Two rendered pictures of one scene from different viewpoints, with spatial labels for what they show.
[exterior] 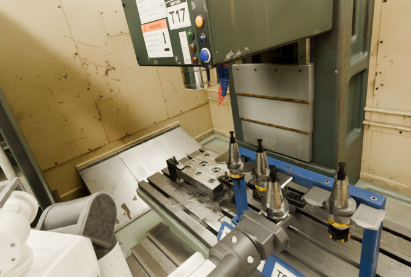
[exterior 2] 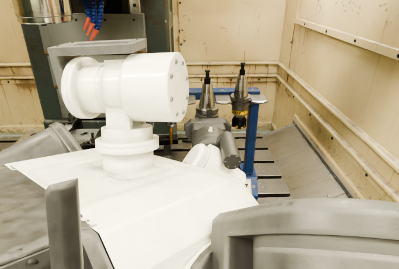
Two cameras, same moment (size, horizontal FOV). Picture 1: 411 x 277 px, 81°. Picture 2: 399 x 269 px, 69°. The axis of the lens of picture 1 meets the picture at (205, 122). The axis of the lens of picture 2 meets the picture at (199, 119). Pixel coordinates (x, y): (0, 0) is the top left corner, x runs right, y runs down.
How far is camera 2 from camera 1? 0.50 m
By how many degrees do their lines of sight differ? 50
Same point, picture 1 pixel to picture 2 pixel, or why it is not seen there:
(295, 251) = not seen: hidden behind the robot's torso
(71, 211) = (37, 149)
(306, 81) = (141, 31)
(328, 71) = (158, 21)
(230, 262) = (229, 134)
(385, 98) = (188, 52)
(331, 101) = (164, 50)
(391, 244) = (240, 144)
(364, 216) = (257, 98)
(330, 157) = not seen: hidden behind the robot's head
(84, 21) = not seen: outside the picture
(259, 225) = (209, 123)
